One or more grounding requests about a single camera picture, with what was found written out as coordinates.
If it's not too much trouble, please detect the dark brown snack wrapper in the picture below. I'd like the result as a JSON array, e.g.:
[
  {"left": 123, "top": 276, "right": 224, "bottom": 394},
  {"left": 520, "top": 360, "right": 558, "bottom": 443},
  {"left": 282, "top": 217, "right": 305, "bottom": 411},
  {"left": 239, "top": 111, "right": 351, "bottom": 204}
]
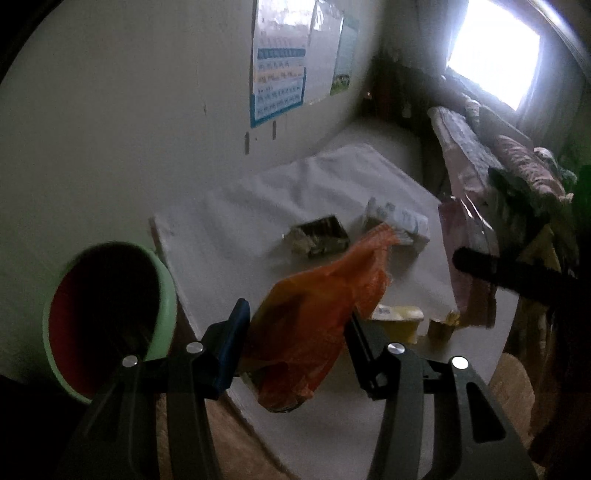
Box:
[{"left": 281, "top": 215, "right": 351, "bottom": 259}]

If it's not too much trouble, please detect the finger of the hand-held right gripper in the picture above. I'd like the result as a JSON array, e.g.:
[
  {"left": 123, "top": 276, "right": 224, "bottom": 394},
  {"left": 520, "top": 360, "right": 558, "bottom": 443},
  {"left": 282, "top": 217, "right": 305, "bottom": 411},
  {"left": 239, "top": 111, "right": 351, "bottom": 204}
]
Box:
[
  {"left": 452, "top": 246, "right": 591, "bottom": 315},
  {"left": 488, "top": 167, "right": 552, "bottom": 241}
]

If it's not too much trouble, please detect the white and blue packet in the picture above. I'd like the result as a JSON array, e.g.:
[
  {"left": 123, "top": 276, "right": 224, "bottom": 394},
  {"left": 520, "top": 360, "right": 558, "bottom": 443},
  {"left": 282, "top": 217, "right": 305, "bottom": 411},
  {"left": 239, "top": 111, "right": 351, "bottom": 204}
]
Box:
[{"left": 362, "top": 196, "right": 431, "bottom": 254}]

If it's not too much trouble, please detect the bright window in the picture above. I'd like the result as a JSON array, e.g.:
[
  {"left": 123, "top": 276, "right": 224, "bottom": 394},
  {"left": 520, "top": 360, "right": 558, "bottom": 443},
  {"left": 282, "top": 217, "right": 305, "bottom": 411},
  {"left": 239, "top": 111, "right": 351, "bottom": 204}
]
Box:
[{"left": 445, "top": 0, "right": 541, "bottom": 112}]

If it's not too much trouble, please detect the white table wall poster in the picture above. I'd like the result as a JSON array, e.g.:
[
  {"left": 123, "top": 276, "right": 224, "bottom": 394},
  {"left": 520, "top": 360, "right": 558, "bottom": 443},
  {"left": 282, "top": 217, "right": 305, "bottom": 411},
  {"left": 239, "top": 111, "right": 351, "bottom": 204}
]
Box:
[{"left": 305, "top": 0, "right": 346, "bottom": 104}]

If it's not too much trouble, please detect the floral pillow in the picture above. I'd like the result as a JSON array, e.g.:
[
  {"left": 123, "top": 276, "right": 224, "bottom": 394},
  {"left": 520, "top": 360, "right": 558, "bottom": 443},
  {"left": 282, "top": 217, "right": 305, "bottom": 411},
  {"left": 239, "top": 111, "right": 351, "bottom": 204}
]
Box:
[{"left": 494, "top": 134, "right": 566, "bottom": 199}]

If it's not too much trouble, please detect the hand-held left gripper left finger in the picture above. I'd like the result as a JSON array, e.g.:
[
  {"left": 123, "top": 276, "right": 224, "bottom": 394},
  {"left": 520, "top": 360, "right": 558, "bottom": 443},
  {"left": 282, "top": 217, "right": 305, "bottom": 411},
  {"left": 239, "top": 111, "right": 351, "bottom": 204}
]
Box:
[{"left": 55, "top": 298, "right": 252, "bottom": 480}]

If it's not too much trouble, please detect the folded plaid blanket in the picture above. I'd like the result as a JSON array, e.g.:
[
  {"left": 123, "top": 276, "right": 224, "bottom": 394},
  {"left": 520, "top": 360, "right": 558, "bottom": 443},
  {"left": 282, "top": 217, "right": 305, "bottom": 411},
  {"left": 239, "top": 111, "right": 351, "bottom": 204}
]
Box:
[{"left": 427, "top": 106, "right": 504, "bottom": 195}]

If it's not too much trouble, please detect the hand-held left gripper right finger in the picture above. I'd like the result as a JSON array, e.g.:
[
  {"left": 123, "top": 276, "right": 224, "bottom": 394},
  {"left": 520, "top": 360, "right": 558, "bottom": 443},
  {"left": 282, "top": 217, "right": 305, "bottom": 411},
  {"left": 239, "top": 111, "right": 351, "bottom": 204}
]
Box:
[{"left": 344, "top": 309, "right": 541, "bottom": 480}]

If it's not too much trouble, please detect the orange plastic bag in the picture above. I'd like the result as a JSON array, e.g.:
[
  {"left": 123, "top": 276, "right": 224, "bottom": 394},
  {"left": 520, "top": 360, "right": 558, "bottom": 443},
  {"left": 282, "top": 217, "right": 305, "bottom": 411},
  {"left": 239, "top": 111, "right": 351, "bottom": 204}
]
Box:
[{"left": 240, "top": 223, "right": 402, "bottom": 413}]

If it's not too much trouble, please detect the white table cloth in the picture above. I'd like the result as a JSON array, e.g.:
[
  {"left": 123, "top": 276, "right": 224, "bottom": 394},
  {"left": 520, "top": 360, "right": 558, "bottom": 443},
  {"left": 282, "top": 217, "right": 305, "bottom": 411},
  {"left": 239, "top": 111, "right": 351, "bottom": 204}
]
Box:
[{"left": 148, "top": 142, "right": 520, "bottom": 480}]

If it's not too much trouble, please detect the blue chart wall poster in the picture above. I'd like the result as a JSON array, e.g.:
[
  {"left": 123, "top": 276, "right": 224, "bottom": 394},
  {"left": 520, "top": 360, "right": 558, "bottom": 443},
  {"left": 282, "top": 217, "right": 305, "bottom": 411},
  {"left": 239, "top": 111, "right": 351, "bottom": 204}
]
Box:
[{"left": 250, "top": 0, "right": 319, "bottom": 129}]

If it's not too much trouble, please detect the pink foil wrapper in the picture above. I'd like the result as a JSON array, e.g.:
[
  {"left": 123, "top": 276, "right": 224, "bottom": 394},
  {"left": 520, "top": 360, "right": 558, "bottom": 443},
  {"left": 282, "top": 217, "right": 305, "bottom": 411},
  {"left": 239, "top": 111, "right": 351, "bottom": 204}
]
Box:
[{"left": 438, "top": 196, "right": 499, "bottom": 328}]

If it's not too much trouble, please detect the green bordered wall poster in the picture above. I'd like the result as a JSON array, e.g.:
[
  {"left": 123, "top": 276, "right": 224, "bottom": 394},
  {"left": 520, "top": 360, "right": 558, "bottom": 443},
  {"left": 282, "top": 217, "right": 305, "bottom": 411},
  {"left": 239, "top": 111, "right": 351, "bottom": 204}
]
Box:
[{"left": 330, "top": 16, "right": 360, "bottom": 96}]

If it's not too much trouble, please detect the dark wooden shelf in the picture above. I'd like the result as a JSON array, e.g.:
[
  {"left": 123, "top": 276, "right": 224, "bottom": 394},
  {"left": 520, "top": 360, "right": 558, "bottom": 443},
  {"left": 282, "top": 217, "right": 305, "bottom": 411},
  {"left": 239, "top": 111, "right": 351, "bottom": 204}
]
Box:
[{"left": 369, "top": 55, "right": 444, "bottom": 134}]

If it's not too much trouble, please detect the yellow packet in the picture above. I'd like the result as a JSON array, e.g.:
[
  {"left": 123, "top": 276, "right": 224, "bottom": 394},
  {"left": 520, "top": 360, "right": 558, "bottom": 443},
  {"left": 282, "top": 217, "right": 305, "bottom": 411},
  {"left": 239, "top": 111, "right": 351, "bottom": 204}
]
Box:
[{"left": 369, "top": 302, "right": 424, "bottom": 344}]

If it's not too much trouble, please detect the small gold cup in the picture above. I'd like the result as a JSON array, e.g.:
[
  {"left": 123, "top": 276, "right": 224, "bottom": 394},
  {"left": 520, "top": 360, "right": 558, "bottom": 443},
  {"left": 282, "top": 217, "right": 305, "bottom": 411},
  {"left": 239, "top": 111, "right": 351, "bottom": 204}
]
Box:
[{"left": 427, "top": 314, "right": 462, "bottom": 342}]

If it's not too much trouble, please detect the tan woven mat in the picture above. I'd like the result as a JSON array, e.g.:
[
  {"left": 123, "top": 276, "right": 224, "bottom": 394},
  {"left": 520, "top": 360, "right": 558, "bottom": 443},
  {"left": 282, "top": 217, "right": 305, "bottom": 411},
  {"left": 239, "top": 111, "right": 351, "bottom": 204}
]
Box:
[{"left": 157, "top": 353, "right": 536, "bottom": 480}]

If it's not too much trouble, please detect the green bin with red liner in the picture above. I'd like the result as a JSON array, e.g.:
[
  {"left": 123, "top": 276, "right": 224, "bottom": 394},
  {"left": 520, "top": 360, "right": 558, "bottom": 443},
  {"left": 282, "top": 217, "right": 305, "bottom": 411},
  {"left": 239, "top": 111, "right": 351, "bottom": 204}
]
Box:
[{"left": 42, "top": 241, "right": 178, "bottom": 407}]

